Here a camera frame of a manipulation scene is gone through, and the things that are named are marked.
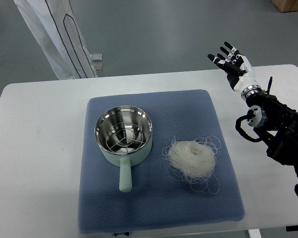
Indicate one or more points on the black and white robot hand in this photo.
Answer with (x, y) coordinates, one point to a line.
(239, 71)

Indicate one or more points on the white vermicelli nest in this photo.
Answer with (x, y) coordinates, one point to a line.
(193, 162)

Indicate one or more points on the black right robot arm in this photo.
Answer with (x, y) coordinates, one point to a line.
(270, 121)

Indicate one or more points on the mint green pot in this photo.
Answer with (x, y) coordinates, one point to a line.
(119, 117)

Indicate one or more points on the lower metal floor plate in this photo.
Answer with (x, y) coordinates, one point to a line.
(98, 66)

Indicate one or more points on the metal floor plate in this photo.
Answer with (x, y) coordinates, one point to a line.
(95, 57)
(98, 66)

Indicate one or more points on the upper metal floor plate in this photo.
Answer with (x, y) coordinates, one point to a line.
(95, 57)

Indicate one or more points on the blue fabric mat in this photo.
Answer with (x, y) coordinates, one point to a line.
(160, 197)

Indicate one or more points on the white table leg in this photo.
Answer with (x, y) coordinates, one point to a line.
(254, 233)

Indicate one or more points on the black table control panel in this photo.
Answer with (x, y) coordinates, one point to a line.
(292, 228)

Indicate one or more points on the white cloth with black lines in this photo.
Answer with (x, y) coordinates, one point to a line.
(53, 25)

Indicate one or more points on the wire steaming rack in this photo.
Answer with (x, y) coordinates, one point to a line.
(124, 140)

